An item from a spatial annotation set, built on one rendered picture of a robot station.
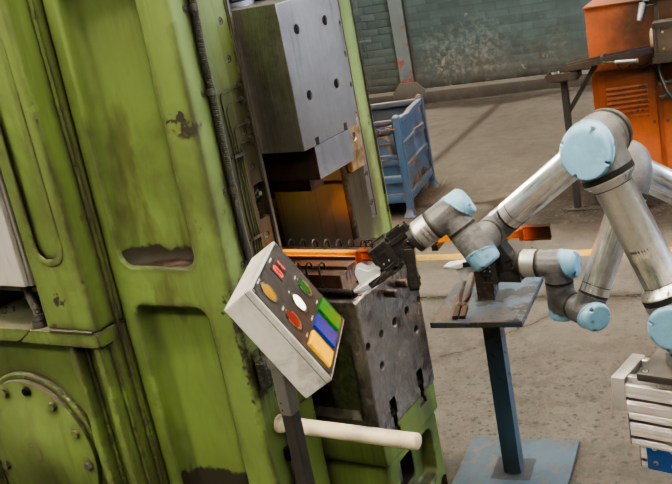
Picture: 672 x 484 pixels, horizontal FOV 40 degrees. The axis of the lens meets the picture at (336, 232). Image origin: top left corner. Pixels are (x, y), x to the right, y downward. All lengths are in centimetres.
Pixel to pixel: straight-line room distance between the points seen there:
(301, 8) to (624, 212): 106
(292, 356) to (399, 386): 85
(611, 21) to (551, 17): 423
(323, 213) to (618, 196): 130
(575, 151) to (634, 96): 404
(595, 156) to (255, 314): 80
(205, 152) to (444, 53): 824
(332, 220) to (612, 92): 329
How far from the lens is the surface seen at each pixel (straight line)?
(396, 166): 647
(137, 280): 271
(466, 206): 219
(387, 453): 288
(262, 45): 253
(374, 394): 277
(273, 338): 209
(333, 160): 265
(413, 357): 297
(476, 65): 1046
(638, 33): 598
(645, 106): 603
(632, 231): 204
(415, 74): 1069
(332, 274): 270
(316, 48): 262
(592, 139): 198
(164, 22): 239
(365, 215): 308
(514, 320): 294
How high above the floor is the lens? 187
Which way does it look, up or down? 17 degrees down
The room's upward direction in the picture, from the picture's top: 11 degrees counter-clockwise
